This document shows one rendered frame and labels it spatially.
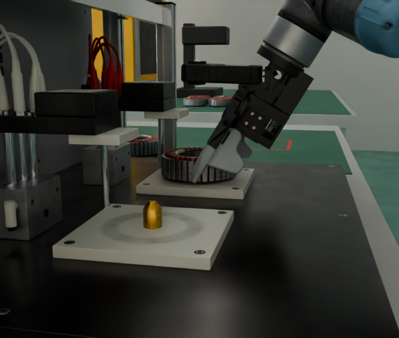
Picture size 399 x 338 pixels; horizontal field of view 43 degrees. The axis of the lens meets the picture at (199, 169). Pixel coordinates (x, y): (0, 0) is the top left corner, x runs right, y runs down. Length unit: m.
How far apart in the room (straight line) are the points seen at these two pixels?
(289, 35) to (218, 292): 0.39
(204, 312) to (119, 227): 0.18
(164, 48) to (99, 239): 0.51
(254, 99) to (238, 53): 5.16
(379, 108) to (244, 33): 1.68
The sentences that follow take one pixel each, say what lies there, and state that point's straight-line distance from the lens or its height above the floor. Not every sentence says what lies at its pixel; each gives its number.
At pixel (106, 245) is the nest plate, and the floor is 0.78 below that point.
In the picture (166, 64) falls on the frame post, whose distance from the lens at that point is 0.94.
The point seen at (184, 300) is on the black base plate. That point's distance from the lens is 0.41.
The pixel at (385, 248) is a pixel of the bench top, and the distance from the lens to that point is 0.61.
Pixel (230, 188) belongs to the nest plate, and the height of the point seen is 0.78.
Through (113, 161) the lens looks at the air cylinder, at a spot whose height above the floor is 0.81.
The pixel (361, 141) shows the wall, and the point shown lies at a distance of 5.90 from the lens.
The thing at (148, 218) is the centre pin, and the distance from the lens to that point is 0.53.
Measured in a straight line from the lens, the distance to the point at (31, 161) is 0.59.
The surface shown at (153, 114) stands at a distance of 0.74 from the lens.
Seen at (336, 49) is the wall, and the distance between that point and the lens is 5.82.
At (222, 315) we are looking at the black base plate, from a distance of 0.38.
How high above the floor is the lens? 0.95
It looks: 12 degrees down
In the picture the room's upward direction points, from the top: straight up
